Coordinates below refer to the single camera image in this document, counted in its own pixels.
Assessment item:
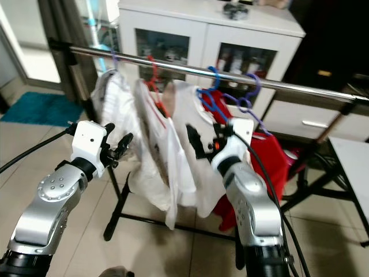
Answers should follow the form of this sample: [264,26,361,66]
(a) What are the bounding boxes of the white t-shirt with red trim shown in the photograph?
[128,78,199,230]

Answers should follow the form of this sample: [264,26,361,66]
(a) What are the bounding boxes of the red plastic hanger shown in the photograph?
[144,55,172,116]

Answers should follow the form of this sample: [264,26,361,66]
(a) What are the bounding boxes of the blue plastic hanger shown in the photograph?
[195,65,232,125]

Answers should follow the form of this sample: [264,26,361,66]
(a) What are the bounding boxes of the purple plastic hanger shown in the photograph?
[228,72,273,136]

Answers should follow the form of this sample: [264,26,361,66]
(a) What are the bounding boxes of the lilac plastic hanger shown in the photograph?
[108,47,121,71]

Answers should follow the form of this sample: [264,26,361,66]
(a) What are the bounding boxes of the cream t-shirt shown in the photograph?
[172,80,231,217]

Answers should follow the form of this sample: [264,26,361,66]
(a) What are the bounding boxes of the white checked shirt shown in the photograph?
[91,68,142,139]

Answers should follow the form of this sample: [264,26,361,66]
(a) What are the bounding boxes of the steel clothes rack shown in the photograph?
[49,38,369,271]

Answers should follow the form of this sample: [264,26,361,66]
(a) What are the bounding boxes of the teal floor mat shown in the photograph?
[1,91,71,125]

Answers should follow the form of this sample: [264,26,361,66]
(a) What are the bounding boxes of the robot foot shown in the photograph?
[98,265,134,277]

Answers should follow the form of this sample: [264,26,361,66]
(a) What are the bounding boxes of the white glass-door cabinet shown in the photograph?
[117,0,355,144]

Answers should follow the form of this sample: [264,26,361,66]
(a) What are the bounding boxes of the small grey toy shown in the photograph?
[223,2,250,21]

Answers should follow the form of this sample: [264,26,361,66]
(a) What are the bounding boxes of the grey curtain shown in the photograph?
[37,0,90,104]

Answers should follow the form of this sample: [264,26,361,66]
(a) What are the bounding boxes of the white work table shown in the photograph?
[327,137,369,246]

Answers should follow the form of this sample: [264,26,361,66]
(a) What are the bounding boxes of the beige plush toy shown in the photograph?
[257,0,292,9]

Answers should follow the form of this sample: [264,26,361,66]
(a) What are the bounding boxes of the black television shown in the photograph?
[283,0,369,96]

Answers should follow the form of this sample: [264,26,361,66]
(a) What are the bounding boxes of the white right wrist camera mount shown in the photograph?
[210,117,254,173]

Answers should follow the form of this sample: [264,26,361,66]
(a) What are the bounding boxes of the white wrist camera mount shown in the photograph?
[210,117,254,173]
[69,120,115,179]

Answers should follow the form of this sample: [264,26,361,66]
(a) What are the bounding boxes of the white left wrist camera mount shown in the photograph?
[69,120,115,179]

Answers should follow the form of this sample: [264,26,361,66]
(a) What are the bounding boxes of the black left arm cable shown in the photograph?
[0,126,77,173]

